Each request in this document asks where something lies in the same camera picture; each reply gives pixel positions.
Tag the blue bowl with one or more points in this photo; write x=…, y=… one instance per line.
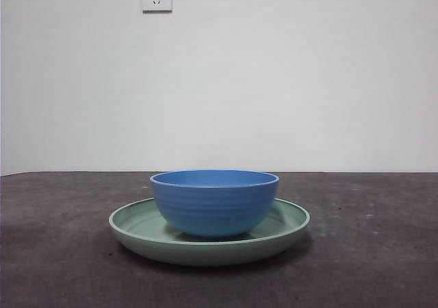
x=212, y=205

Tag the green plate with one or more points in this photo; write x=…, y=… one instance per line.
x=171, y=250

